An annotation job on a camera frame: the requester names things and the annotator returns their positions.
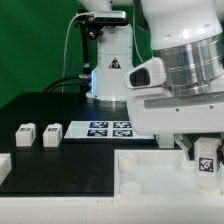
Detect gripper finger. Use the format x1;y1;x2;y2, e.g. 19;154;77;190
216;139;224;167

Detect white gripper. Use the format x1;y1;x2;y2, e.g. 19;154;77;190
127;89;224;161

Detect white square tabletop part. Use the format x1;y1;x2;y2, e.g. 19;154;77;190
114;150;224;197

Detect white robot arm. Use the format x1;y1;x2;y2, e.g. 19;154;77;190
79;0;224;164

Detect white left fence block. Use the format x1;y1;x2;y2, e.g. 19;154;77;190
0;153;12;185

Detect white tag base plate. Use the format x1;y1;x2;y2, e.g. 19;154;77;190
64;121;154;140

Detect white front fence rail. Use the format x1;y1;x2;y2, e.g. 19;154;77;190
0;196;224;224

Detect black cables at base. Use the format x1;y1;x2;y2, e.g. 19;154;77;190
41;75;93;94

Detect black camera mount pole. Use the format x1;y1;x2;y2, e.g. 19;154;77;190
80;25;91;76

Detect white cable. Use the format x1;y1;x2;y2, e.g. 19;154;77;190
61;12;87;94

